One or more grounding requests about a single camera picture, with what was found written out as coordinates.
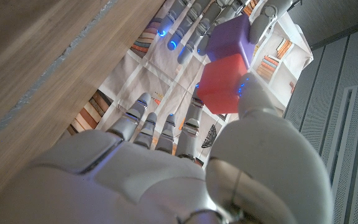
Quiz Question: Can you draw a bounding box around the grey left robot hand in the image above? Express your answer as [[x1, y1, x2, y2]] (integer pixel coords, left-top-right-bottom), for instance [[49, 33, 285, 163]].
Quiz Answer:
[[157, 0, 293, 65]]

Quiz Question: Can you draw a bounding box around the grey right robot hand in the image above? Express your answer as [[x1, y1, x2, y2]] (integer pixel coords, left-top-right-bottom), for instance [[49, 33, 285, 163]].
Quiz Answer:
[[0, 73, 335, 224]]

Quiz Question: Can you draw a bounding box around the purple magnetic block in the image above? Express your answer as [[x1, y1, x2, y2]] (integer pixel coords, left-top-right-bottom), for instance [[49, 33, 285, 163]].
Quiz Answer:
[[205, 14, 256, 69]]

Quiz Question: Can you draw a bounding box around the red magnetic block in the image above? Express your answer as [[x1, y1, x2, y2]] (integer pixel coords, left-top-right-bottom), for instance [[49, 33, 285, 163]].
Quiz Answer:
[[196, 53, 249, 114]]

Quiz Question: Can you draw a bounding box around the printed bookshelf backdrop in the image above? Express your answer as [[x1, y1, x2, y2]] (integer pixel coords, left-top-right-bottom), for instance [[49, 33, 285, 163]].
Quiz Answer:
[[57, 0, 315, 169]]

